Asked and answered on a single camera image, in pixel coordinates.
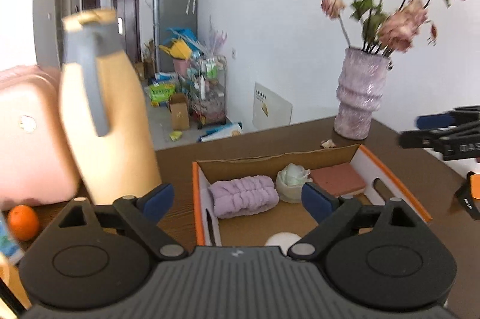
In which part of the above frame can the pink sponge block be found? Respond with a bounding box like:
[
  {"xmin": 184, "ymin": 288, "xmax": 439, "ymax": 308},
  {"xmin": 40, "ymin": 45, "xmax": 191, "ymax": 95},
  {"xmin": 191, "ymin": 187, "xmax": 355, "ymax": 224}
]
[{"xmin": 310, "ymin": 163, "xmax": 366, "ymax": 197}]

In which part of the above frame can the orange black small box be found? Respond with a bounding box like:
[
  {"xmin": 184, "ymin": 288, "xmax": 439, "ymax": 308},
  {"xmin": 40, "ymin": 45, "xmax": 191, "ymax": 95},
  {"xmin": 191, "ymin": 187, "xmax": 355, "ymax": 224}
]
[{"xmin": 455, "ymin": 171, "xmax": 479, "ymax": 221}]

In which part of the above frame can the red cardboard box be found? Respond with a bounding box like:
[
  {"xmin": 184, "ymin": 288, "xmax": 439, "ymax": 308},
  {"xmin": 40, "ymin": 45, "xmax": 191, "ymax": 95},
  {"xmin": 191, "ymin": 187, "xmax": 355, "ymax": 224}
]
[{"xmin": 192, "ymin": 145, "xmax": 432, "ymax": 247}]

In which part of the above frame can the purple ceramic vase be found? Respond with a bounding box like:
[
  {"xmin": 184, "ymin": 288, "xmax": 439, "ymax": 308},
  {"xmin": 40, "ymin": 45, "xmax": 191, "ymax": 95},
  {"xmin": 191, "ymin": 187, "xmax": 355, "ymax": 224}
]
[{"xmin": 334, "ymin": 47, "xmax": 391, "ymax": 140}]

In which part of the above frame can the yellow thermos jug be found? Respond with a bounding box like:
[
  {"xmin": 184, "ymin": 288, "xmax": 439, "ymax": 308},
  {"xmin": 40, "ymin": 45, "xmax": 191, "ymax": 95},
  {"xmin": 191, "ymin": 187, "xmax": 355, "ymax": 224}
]
[{"xmin": 59, "ymin": 8, "xmax": 161, "ymax": 205}]

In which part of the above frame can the pink suitcase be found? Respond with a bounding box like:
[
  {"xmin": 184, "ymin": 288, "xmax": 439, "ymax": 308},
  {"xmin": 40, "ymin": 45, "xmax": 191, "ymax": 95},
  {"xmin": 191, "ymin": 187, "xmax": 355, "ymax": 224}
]
[{"xmin": 1, "ymin": 65, "xmax": 80, "ymax": 211}]

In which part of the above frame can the small cardboard box on floor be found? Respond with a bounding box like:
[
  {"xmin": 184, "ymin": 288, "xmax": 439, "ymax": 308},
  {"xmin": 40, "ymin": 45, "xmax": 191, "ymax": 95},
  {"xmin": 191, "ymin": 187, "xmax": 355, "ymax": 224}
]
[{"xmin": 168, "ymin": 93, "xmax": 191, "ymax": 131}]

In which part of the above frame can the orange fruit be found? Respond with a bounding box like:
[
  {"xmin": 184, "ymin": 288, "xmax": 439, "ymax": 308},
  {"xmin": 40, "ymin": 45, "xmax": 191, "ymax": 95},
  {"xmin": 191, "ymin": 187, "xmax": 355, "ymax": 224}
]
[{"xmin": 7, "ymin": 205, "xmax": 41, "ymax": 242}]

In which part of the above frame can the dark brown door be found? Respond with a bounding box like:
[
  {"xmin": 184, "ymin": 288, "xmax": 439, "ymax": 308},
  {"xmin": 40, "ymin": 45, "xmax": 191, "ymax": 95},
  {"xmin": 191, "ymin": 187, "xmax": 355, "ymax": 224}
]
[{"xmin": 80, "ymin": 0, "xmax": 143, "ymax": 65}]

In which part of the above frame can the grey refrigerator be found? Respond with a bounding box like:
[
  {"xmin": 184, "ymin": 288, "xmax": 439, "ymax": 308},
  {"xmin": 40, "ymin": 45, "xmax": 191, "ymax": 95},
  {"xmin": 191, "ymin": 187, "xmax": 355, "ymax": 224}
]
[{"xmin": 152, "ymin": 0, "xmax": 197, "ymax": 73}]

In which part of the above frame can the white wall board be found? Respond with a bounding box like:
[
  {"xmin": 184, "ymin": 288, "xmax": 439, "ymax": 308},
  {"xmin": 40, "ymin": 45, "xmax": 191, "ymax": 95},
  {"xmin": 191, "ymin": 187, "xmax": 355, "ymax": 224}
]
[{"xmin": 252, "ymin": 83, "xmax": 293, "ymax": 131}]

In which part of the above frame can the wire storage cart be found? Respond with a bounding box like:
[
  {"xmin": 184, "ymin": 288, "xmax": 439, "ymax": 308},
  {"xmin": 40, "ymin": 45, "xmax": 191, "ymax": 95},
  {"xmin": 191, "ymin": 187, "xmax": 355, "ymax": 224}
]
[{"xmin": 178, "ymin": 56, "xmax": 227, "ymax": 129}]

